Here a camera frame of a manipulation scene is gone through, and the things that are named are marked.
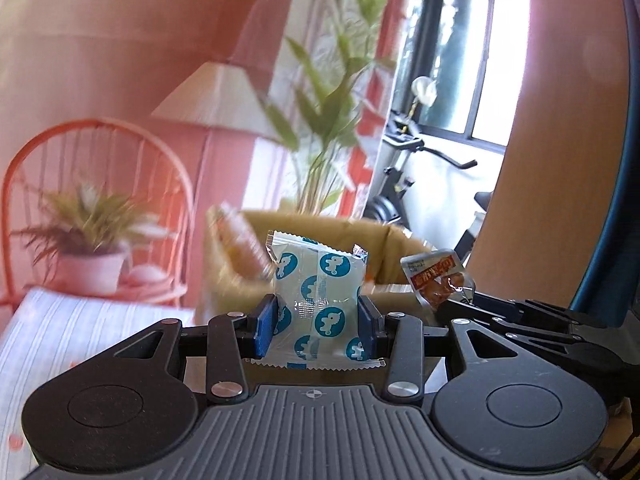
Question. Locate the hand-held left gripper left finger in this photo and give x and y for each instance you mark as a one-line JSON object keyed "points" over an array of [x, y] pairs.
{"points": [[265, 327]]}

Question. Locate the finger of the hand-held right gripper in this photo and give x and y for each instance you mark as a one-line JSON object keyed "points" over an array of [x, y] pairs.
{"points": [[530, 310], [480, 316]]}

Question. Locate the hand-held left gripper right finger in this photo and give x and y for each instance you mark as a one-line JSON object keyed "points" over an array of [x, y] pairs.
{"points": [[370, 327]]}

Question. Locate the small red sauce packet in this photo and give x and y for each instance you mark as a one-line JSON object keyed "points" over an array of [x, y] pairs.
{"points": [[435, 280]]}

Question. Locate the white packet with blue circles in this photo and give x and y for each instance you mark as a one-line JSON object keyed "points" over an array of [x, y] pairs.
{"points": [[320, 285]]}

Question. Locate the cardboard box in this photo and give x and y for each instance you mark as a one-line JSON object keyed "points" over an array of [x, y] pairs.
{"points": [[385, 245]]}

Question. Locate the black exercise bike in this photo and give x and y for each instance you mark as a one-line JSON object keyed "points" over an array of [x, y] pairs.
{"points": [[395, 180]]}

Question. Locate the wooden board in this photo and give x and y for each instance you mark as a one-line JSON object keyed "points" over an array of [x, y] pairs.
{"points": [[565, 160]]}

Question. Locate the checkered tablecloth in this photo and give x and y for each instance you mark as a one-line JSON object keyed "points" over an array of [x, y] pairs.
{"points": [[75, 330]]}

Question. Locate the dark framed window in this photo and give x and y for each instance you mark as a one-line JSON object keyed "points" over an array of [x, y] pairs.
{"points": [[480, 60]]}

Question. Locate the wall poster of room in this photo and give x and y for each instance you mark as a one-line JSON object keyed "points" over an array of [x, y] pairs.
{"points": [[100, 60]]}

